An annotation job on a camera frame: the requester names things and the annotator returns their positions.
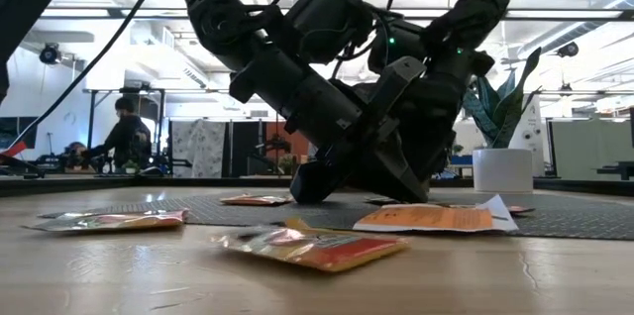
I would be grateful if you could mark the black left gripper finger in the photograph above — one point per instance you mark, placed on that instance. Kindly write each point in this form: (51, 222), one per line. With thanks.
(396, 178)

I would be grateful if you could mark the orange white paper tea packet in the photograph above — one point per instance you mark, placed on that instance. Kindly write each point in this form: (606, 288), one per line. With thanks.
(436, 218)

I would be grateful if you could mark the orange red foil tea packet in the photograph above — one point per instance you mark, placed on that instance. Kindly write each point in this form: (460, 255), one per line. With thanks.
(114, 221)
(312, 248)
(255, 199)

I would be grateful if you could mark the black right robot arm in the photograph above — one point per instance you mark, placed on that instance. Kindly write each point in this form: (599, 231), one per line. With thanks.
(475, 8)

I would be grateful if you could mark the orange partition panel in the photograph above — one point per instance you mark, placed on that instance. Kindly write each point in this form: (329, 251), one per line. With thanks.
(292, 136)

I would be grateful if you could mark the green snake plant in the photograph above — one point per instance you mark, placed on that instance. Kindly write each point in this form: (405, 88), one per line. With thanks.
(500, 117)

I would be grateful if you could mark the black partition panel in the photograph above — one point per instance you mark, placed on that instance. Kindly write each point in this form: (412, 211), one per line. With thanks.
(245, 149)

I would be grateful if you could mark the white round plant pot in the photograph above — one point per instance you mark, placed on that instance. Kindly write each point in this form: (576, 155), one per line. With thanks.
(502, 170)

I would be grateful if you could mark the white patterned curtain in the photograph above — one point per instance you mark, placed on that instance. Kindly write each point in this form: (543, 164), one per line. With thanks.
(198, 149)

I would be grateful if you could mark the grey woven placemat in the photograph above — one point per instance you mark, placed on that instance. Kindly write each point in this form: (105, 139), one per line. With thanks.
(223, 216)

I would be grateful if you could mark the black ceiling spotlight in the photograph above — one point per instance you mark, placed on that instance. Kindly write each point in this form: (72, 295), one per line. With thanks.
(568, 49)
(49, 53)

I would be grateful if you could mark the green partition panel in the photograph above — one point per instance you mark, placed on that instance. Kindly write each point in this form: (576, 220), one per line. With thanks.
(589, 149)

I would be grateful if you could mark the person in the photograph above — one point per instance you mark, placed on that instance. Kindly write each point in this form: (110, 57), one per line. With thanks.
(129, 139)
(75, 152)

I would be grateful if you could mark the red bar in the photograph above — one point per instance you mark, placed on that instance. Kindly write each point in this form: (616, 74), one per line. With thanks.
(14, 149)

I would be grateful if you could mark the black aluminium table frame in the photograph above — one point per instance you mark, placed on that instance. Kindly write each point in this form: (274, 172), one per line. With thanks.
(148, 183)

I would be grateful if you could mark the black background gantry frame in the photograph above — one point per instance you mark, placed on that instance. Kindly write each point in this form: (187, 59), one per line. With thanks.
(90, 122)

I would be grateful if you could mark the black wall screen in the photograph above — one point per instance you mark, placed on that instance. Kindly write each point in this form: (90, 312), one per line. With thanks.
(10, 129)

